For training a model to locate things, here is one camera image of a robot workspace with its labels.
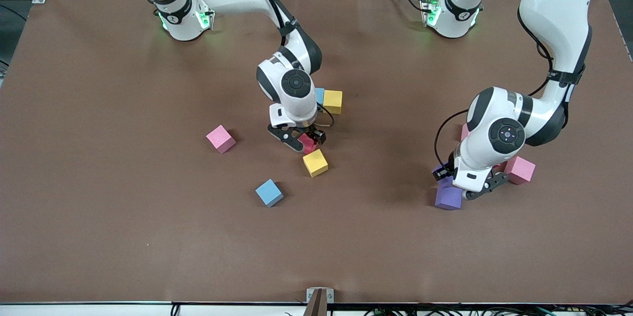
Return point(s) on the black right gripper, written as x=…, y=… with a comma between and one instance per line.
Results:
x=313, y=133

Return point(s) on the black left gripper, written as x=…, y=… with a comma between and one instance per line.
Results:
x=449, y=169

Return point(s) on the red foam block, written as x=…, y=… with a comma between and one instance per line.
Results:
x=501, y=165
x=309, y=147

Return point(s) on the blue foam block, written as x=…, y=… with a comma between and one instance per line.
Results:
x=269, y=192
x=320, y=97

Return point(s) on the yellow foam block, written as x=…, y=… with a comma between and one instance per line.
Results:
x=333, y=102
x=315, y=162

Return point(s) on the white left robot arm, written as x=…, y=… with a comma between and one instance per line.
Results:
x=559, y=19

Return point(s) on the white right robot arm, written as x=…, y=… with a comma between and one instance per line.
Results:
x=292, y=83

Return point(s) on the pink foam block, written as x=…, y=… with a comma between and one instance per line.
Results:
x=521, y=170
x=465, y=132
x=221, y=138

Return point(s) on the large table mat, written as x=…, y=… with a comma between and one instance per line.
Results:
x=148, y=232

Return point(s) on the small metal bracket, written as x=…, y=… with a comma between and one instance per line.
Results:
x=310, y=295

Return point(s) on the white table frame rail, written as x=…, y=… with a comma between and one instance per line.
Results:
x=99, y=311

